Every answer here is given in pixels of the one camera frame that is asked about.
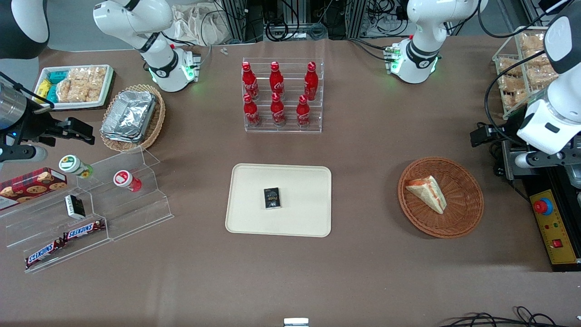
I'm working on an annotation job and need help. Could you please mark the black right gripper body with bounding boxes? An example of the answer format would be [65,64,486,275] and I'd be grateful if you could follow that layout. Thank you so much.
[17,107,69,147]

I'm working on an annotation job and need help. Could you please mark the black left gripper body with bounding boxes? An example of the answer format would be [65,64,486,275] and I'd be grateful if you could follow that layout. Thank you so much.
[497,108,529,147]

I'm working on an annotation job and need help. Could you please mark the triangular sandwich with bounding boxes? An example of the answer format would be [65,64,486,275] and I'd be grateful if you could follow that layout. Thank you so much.
[405,176,448,214]

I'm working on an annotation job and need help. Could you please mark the white rectangular snack tray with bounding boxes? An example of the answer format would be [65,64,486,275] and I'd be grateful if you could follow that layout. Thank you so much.
[34,64,114,110]

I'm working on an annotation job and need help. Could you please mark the oval light wicker basket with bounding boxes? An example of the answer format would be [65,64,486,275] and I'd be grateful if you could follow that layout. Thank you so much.
[100,84,166,153]

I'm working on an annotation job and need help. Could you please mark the round brown wicker basket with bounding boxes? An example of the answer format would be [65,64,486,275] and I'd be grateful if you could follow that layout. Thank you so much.
[398,157,484,239]

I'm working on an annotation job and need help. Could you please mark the cream plastic tray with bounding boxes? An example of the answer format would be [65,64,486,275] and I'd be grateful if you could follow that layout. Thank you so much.
[226,163,332,238]

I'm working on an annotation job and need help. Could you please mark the rice cracker packet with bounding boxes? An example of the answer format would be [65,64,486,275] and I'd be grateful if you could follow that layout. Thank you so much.
[56,79,101,103]
[68,67,106,89]

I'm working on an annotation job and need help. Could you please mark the green lid cup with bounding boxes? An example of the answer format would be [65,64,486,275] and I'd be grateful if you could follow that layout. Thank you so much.
[59,155,94,178]

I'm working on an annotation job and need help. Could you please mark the bagged pastry snack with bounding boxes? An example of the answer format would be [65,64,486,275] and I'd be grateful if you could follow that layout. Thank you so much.
[499,75,529,109]
[522,51,558,88]
[497,57,522,76]
[520,33,547,53]

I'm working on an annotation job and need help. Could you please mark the stacked aluminium foil containers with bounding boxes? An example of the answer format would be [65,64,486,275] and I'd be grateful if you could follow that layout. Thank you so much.
[100,90,158,143]

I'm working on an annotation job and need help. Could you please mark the red lid cup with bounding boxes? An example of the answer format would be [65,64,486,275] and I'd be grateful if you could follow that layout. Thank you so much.
[113,170,143,193]

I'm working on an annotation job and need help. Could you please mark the red cookie box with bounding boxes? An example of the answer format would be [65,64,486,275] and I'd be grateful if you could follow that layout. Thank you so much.
[0,167,68,211]

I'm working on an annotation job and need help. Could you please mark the black countertop appliance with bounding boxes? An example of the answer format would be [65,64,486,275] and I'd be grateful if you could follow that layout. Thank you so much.
[494,136,581,273]

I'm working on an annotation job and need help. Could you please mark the small black white box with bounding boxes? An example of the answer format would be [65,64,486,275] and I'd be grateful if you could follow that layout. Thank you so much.
[64,194,86,220]

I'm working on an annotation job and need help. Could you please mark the clear acrylic step shelf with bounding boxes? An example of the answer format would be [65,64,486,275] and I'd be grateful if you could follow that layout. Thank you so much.
[0,146,175,273]

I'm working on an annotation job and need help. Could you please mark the snickers chocolate bar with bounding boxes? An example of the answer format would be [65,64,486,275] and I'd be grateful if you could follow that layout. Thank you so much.
[63,220,106,242]
[25,239,65,269]

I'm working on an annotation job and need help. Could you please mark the yellow emergency stop box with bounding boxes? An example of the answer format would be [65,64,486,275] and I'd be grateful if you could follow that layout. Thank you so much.
[530,189,581,265]

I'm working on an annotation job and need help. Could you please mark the beige cloth bag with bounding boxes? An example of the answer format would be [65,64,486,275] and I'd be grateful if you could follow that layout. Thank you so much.
[172,4,233,46]

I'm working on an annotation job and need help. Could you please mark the red cola bottle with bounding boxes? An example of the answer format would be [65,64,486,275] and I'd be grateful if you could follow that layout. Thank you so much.
[270,61,285,98]
[304,62,319,101]
[296,94,311,128]
[242,62,260,101]
[271,93,286,127]
[243,94,261,128]

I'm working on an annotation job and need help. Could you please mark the clear acrylic bottle rack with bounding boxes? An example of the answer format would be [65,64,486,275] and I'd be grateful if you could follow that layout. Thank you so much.
[242,58,324,134]

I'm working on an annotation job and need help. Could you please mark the white wire rack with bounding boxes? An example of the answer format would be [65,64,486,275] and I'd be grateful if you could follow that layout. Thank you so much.
[492,26,552,121]

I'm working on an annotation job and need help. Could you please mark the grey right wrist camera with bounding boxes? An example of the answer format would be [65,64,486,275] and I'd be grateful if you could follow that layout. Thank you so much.
[0,144,48,163]

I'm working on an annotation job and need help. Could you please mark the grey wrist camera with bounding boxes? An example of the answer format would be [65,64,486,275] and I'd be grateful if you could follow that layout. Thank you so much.
[515,149,581,169]
[0,144,48,163]

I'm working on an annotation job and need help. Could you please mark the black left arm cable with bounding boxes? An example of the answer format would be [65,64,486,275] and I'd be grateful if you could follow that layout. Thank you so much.
[478,0,581,146]

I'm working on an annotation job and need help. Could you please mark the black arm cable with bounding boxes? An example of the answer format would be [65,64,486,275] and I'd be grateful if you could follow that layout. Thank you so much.
[0,72,55,109]
[478,0,581,146]

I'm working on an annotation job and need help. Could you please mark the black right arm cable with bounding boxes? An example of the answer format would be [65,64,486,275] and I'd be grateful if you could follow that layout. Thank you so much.
[0,72,55,109]

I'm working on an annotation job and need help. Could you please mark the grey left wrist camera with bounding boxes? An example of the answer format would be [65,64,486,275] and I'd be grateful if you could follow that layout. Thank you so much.
[515,149,581,169]

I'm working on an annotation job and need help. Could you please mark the black floor cables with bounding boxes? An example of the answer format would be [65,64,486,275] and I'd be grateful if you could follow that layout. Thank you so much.
[439,306,581,327]

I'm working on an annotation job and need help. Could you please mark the aluminium frame with cables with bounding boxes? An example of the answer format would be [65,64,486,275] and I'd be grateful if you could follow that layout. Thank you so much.
[213,0,411,42]

